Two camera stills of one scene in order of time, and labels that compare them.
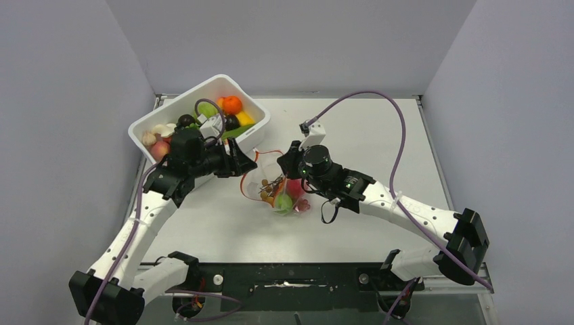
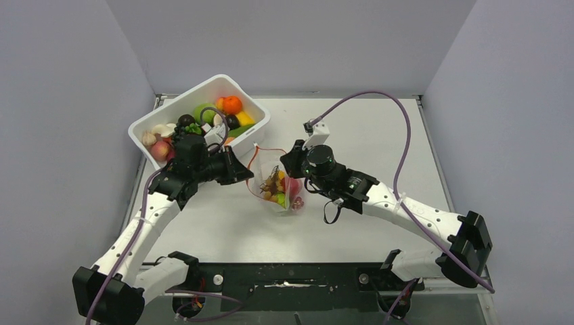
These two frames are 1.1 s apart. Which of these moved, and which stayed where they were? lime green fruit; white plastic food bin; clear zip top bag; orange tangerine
Moved: lime green fruit
Stayed: orange tangerine; clear zip top bag; white plastic food bin
